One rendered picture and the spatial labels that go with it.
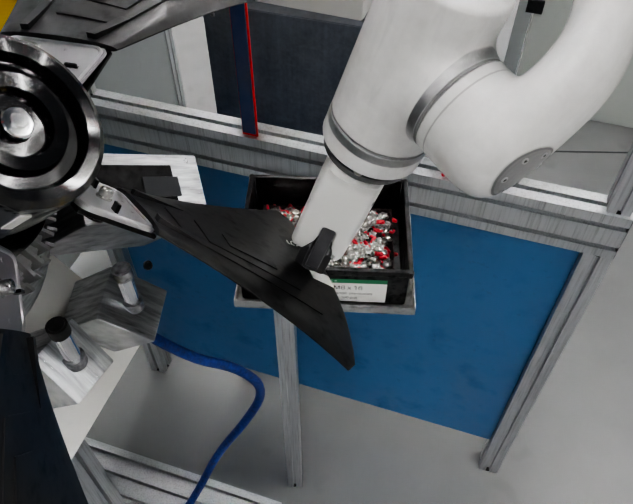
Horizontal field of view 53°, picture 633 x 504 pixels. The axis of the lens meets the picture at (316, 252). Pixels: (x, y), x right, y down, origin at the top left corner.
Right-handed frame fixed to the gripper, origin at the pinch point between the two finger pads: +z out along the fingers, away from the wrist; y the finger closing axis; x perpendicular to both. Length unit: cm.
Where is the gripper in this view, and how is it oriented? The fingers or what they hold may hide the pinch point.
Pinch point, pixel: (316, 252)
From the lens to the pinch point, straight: 63.8
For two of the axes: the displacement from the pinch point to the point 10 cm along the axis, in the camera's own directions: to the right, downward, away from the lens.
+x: 9.1, 4.2, 0.3
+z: -2.8, 5.6, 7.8
